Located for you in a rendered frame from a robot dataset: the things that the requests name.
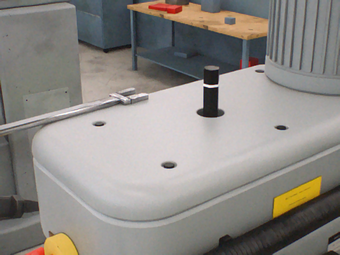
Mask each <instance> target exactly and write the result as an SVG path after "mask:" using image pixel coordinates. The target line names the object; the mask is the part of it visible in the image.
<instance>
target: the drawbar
mask: <svg viewBox="0 0 340 255"><path fill-rule="evenodd" d="M219 73H220V68H219V67H216V66H205V68H204V76H203V83H204V84H207V85H216V84H219ZM218 109H219V86H218V87H213V88H209V87H205V86H203V117H218Z"/></svg>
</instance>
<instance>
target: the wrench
mask: <svg viewBox="0 0 340 255"><path fill-rule="evenodd" d="M135 94H136V89H135V88H128V89H124V90H123V91H119V92H115V93H112V94H109V97H107V98H104V99H99V100H95V101H91V102H87V103H83V104H80V105H77V106H73V107H69V108H65V109H62V110H58V111H53V112H50V113H46V114H42V115H38V116H34V117H30V118H26V119H22V120H20V121H16V122H12V123H9V124H4V125H0V137H1V136H3V135H7V134H11V133H15V132H18V131H22V130H26V129H30V128H33V127H36V126H40V125H44V124H48V123H51V122H56V121H59V120H61V119H65V118H69V117H73V116H76V115H80V114H84V113H88V112H91V111H95V110H99V109H103V108H106V107H110V106H114V105H116V104H119V103H121V104H123V105H127V104H130V103H131V104H132V103H137V102H140V101H144V100H147V99H148V94H146V93H142V94H138V95H135ZM131 95H135V96H131ZM127 96H130V97H127ZM126 97H127V98H126Z"/></svg>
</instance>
